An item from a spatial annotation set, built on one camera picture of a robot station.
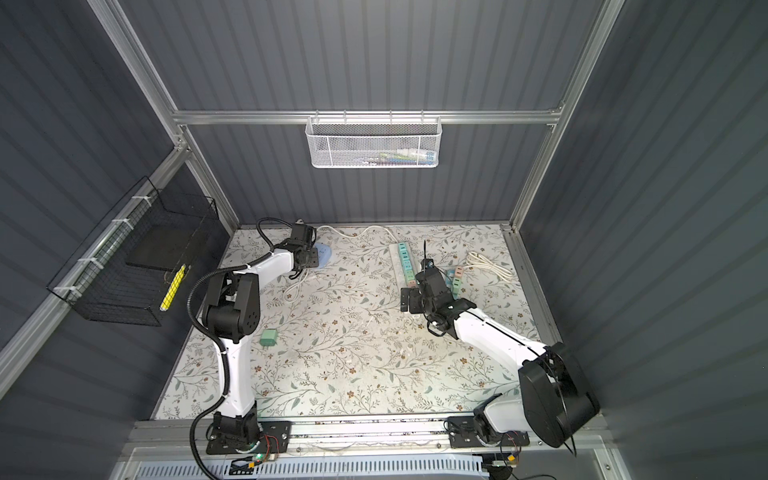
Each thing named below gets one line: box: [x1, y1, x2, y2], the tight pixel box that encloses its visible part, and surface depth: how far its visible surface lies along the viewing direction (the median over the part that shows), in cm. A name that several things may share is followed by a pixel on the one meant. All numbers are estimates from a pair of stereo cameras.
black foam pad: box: [125, 222, 206, 271], surface depth 77 cm
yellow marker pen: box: [159, 264, 186, 312], surface depth 70 cm
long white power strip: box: [388, 243, 418, 289], surface depth 104 cm
